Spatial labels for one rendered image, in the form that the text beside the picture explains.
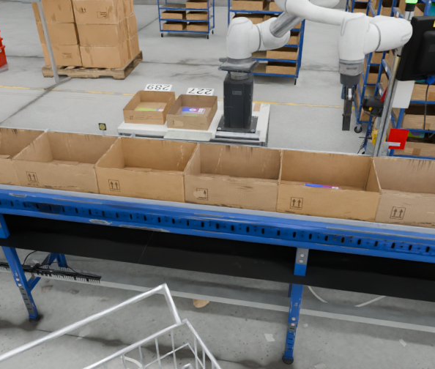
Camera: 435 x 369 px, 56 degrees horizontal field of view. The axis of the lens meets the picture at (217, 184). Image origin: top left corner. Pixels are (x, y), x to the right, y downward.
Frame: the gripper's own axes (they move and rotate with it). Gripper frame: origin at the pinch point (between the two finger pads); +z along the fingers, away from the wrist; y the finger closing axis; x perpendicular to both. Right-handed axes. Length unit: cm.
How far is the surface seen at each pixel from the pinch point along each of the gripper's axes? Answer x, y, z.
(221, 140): -71, -76, 45
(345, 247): 1, 29, 42
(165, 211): -73, 30, 28
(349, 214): 2.3, 22.2, 30.2
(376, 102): 21, -67, 17
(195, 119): -88, -80, 33
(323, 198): -8.3, 22.6, 23.1
